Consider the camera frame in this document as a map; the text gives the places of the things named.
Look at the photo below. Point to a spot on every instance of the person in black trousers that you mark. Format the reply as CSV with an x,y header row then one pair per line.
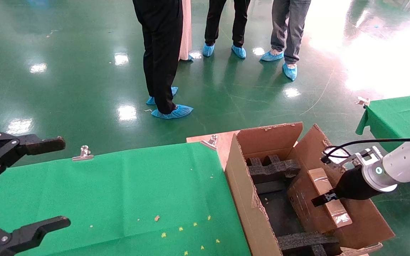
x,y
214,21
162,53

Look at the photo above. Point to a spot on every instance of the small brown cardboard box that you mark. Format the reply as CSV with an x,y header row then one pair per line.
x,y
320,181

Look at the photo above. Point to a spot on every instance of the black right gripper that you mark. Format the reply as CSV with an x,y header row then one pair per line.
x,y
354,186

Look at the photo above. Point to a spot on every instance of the silver metal binder clip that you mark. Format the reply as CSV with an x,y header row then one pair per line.
x,y
83,155
210,141
362,102

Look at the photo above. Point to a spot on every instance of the large green table cloth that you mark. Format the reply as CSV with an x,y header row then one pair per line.
x,y
119,192

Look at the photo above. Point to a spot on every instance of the large open brown carton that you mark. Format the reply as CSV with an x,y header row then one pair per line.
x,y
244,192

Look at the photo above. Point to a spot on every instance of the small green table cloth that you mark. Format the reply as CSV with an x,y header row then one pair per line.
x,y
397,113

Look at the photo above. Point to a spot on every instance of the person in grey jeans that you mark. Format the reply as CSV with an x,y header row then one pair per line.
x,y
294,28

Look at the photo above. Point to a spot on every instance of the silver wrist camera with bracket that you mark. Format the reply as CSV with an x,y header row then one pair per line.
x,y
365,156

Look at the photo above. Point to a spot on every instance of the person in pale trousers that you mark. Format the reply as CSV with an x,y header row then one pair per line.
x,y
187,32

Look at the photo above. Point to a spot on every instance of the notched black foam insert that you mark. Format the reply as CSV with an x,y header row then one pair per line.
x,y
272,170

